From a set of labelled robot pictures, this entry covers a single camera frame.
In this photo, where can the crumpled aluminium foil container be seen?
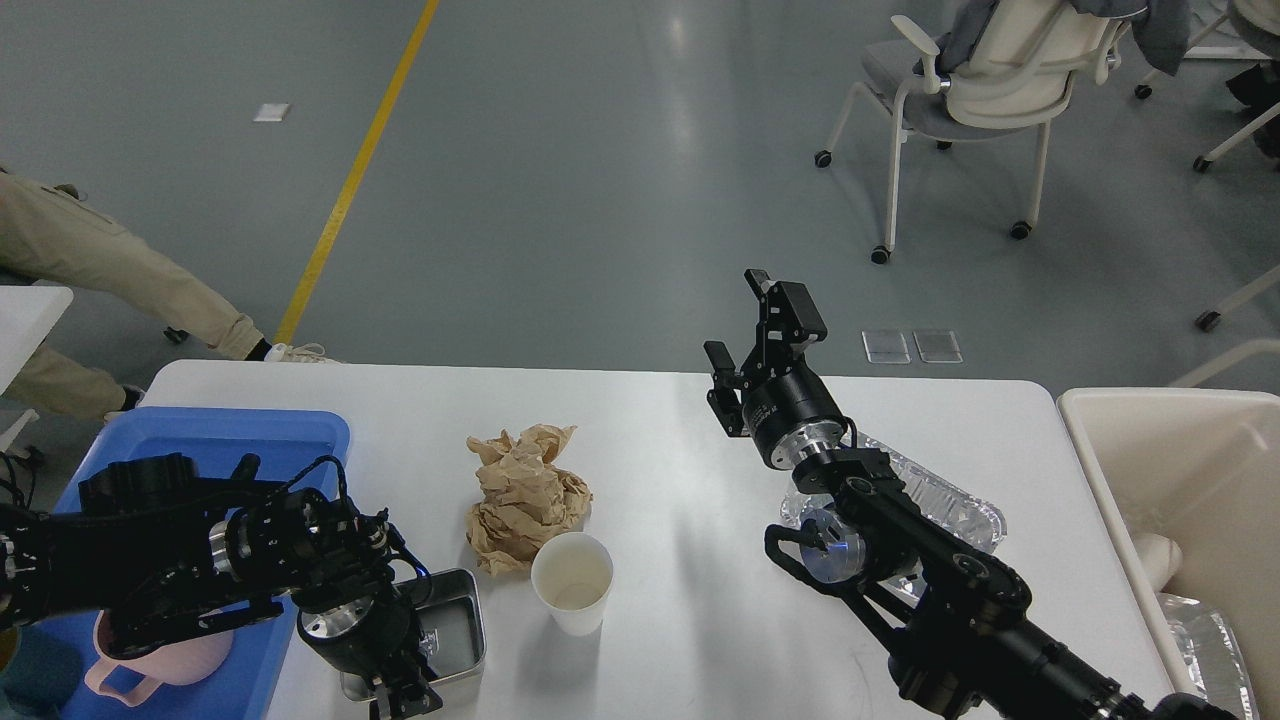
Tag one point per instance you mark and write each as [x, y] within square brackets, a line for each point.
[969, 518]

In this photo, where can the white floor marker tile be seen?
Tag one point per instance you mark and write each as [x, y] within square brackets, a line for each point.
[271, 112]

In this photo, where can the white sneaker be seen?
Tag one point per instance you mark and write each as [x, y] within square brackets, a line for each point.
[311, 353]

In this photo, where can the floor outlet plate right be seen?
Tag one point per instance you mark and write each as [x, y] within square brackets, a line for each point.
[938, 347]

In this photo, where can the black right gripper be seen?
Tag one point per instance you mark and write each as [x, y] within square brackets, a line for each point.
[785, 408]

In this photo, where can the foil piece in bin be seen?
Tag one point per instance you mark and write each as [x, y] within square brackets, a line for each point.
[1210, 653]

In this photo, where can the person in beige trousers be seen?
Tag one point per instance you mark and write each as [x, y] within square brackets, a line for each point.
[48, 234]

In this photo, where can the teal object bottom left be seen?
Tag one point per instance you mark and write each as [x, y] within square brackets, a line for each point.
[39, 673]

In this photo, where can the white paper cup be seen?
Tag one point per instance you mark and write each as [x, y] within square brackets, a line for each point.
[572, 575]

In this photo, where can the blue plastic tray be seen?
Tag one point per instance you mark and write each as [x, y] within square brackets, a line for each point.
[286, 442]

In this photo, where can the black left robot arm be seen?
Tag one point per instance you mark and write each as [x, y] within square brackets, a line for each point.
[169, 556]

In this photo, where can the crumpled brown paper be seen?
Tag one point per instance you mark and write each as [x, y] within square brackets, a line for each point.
[527, 499]

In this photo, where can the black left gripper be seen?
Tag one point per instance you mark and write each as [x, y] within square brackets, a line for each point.
[376, 639]

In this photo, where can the white side table left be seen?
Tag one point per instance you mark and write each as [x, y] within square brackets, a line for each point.
[28, 313]

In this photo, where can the pink plastic mug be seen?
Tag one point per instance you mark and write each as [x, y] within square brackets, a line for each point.
[182, 663]

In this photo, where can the stainless steel rectangular tray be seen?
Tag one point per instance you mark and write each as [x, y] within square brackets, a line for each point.
[449, 610]

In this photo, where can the white office chair grey seat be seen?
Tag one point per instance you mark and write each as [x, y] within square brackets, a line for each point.
[1020, 75]

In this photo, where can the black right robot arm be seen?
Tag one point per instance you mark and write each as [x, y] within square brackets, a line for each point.
[953, 618]

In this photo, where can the grey jacket on chair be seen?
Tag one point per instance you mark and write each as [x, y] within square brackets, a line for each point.
[1160, 28]

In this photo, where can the beige plastic bin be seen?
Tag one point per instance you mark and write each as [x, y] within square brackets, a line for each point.
[1200, 467]

